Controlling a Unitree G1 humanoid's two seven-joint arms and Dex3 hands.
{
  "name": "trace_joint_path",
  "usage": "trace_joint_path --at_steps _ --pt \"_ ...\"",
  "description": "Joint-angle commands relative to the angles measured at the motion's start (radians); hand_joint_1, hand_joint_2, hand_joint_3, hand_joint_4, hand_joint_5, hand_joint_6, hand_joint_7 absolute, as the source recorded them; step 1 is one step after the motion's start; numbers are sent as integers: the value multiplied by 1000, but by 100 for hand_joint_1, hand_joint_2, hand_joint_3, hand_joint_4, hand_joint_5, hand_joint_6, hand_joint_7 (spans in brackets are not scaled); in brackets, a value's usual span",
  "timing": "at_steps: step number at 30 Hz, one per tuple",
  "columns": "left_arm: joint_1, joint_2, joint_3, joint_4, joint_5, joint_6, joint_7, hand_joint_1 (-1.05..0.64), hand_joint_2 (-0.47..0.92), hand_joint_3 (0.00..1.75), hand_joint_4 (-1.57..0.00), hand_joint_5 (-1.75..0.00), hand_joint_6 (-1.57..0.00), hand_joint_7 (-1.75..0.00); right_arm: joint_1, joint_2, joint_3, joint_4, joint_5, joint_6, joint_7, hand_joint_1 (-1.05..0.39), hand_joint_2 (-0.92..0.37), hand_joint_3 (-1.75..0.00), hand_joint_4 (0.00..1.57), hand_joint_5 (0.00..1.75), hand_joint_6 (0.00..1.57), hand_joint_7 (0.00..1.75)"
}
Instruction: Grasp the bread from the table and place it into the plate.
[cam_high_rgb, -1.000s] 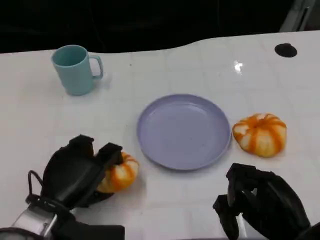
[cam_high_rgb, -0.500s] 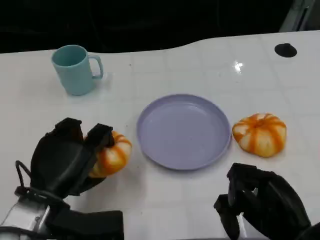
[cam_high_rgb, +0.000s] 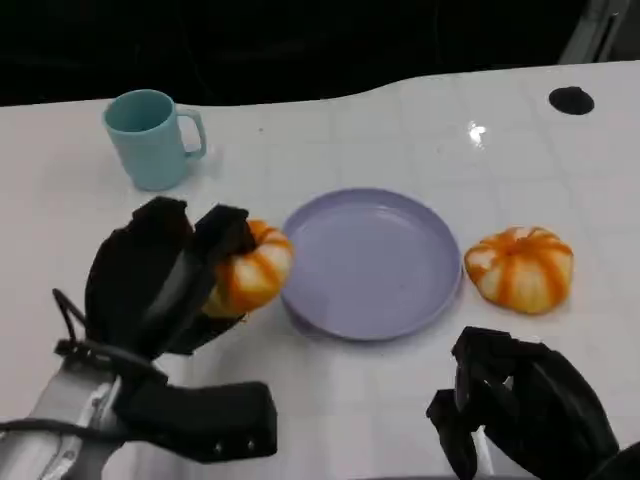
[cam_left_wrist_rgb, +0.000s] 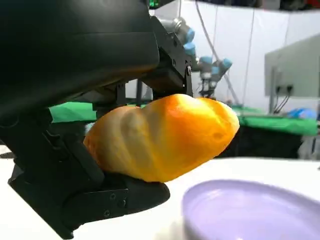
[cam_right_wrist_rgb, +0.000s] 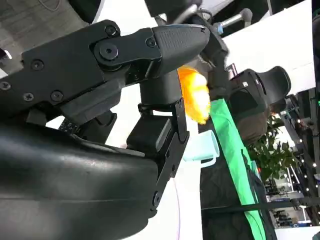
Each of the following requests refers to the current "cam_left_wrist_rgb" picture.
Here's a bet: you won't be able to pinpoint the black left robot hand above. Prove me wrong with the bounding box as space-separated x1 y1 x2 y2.
0 0 195 240

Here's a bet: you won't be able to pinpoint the orange and white bread roll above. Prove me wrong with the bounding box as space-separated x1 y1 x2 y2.
82 93 241 183

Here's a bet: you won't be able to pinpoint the green table cloth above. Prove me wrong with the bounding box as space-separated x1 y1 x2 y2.
228 104 319 137
46 100 156 124

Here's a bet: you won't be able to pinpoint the grey computer monitor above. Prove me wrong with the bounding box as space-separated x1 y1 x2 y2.
264 33 320 114

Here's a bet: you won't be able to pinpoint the lilac plate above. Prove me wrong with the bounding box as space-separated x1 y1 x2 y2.
181 179 320 240

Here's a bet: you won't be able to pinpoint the blue bundle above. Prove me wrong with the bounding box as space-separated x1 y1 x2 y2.
286 107 317 120

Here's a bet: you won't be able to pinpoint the grey hanging cable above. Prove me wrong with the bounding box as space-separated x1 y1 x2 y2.
194 0 247 107

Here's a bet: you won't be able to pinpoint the black monitor cables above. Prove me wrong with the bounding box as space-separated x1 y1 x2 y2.
272 84 294 114

